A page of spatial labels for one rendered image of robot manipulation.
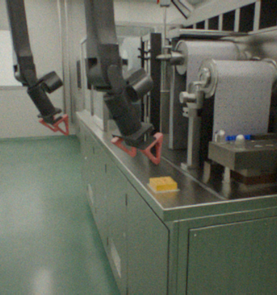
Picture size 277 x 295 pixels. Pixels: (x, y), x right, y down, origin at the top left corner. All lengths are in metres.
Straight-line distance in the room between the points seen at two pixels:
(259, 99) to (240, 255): 0.57
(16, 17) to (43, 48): 5.43
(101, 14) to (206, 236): 0.66
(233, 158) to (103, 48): 0.54
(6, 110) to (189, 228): 5.94
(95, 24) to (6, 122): 6.03
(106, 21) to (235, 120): 0.68
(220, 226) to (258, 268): 0.23
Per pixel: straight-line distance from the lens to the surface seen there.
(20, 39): 1.14
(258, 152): 1.03
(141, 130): 0.74
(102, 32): 0.69
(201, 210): 0.91
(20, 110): 6.60
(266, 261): 1.14
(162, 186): 0.97
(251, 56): 1.54
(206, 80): 1.15
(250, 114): 1.24
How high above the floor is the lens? 1.25
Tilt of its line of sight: 13 degrees down
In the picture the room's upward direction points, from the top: straight up
